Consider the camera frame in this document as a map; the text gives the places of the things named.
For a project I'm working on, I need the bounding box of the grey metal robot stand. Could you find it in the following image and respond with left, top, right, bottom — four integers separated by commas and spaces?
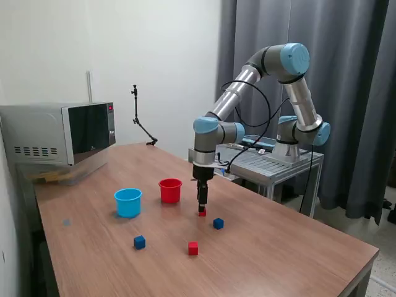
187, 142, 325, 219

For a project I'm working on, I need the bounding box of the blue teach pendant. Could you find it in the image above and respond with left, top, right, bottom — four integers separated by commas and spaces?
241, 135, 276, 149

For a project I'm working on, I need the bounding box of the white floor cord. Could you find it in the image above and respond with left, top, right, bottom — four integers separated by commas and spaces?
369, 276, 396, 287

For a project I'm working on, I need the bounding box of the silver microwave oven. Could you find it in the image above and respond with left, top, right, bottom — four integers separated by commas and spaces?
0, 101, 116, 167

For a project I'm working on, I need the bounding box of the light wooden block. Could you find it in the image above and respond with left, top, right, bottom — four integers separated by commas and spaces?
33, 173, 67, 183

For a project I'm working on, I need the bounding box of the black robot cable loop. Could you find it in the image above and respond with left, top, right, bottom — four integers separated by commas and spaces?
220, 80, 293, 174

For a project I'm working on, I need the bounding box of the grey curtain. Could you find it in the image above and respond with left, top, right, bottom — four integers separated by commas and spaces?
214, 0, 396, 226

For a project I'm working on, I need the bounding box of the red plastic cup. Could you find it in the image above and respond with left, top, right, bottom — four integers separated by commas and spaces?
158, 178, 183, 204

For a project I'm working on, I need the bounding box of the black base power cable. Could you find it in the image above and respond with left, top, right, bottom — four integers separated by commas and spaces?
297, 145, 312, 213

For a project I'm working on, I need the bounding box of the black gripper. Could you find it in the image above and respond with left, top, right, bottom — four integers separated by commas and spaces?
193, 166, 213, 214

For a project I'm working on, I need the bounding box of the light blue plastic bin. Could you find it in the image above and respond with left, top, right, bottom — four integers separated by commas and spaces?
113, 187, 144, 218

